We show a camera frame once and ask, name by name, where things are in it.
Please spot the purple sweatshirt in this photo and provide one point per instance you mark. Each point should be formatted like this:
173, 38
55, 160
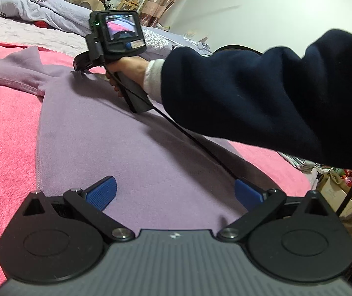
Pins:
117, 135

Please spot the lavender leaf-print duvet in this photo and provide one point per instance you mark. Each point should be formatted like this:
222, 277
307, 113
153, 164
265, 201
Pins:
55, 9

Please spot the grey patterned pillow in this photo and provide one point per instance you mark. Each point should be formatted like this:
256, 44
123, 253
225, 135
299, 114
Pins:
160, 43

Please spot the pink patterned curtain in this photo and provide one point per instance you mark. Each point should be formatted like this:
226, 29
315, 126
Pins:
163, 0

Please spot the person's right hand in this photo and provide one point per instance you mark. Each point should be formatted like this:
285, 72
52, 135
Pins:
131, 69

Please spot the person's right forearm navy sleeve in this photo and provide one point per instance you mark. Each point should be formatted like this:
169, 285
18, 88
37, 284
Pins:
256, 98

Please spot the black chair back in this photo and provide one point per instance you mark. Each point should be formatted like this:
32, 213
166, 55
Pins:
237, 49

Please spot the tan plush toy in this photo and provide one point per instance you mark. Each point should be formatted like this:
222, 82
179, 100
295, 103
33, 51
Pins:
91, 2

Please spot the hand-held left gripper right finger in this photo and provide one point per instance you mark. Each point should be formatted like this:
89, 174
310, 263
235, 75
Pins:
248, 192

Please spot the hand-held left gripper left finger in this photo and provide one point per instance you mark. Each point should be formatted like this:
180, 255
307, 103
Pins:
102, 191

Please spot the pink blanket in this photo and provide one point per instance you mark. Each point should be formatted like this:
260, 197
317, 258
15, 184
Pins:
6, 145

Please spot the cardboard box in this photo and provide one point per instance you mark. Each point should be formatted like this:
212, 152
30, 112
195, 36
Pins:
333, 191

